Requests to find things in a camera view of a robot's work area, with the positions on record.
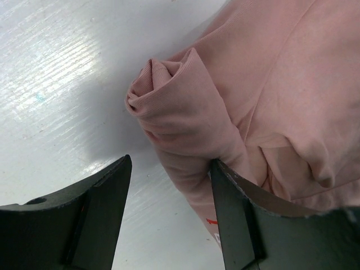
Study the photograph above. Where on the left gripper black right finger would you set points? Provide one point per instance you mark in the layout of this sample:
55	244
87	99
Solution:
259	230

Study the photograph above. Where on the dusty pink t-shirt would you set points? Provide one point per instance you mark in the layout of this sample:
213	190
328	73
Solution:
272	90

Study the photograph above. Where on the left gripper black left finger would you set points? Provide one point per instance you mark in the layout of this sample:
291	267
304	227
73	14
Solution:
76	227

